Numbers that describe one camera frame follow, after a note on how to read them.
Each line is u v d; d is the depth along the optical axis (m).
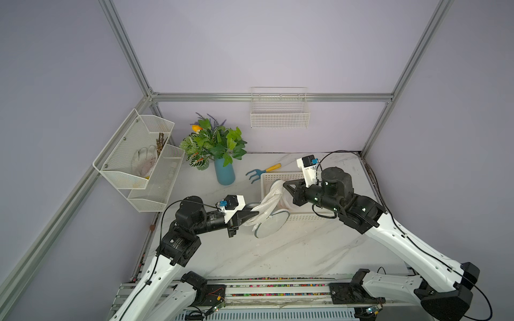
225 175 1.04
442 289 0.39
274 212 0.68
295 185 0.60
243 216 0.55
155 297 0.42
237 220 0.55
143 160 0.78
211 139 0.82
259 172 1.11
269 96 0.93
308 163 0.56
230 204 0.49
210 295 0.73
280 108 0.96
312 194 0.57
